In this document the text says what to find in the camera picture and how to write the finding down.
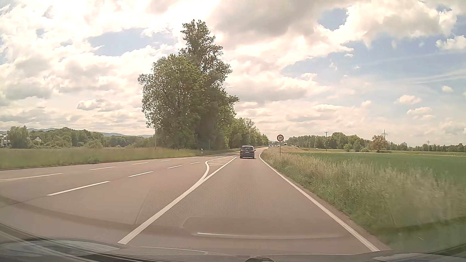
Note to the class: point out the reddish tree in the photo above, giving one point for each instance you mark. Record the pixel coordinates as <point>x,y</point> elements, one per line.
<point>378,143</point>

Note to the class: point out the car's own bonnet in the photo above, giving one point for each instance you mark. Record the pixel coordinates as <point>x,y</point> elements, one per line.
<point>133,256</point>

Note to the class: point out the pylon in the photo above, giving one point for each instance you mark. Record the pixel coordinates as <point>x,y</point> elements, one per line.
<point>384,134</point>

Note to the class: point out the distant row of trees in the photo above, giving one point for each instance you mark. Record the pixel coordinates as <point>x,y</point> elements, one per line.
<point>334,141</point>

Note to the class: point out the tall grass verge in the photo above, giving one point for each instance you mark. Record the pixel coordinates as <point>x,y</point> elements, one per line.
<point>356,187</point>

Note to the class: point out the queue of distant cars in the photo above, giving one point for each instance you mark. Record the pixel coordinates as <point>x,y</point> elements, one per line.
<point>273,145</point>

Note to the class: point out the wooden pole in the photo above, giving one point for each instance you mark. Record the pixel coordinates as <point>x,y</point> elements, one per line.
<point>326,140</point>

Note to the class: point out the green field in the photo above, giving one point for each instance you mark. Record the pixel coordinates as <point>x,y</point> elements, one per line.
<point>420,164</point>

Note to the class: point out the road markings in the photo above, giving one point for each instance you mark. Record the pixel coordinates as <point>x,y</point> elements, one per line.
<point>166,207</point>

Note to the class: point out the round speed limit sign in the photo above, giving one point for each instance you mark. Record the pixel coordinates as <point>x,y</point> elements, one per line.
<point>280,138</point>

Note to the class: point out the wood with bushes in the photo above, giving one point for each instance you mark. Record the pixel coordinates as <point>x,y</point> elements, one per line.
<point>71,137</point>

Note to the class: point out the grey asphalt road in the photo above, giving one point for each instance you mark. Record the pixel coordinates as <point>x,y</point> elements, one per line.
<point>250,194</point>

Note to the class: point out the row of tall trees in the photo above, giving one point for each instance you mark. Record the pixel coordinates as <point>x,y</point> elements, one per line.
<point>191,97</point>

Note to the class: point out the dark car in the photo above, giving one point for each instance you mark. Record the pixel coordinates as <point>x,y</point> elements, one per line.
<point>247,151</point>

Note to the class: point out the building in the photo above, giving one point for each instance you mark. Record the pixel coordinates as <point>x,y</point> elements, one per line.
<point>3,139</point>

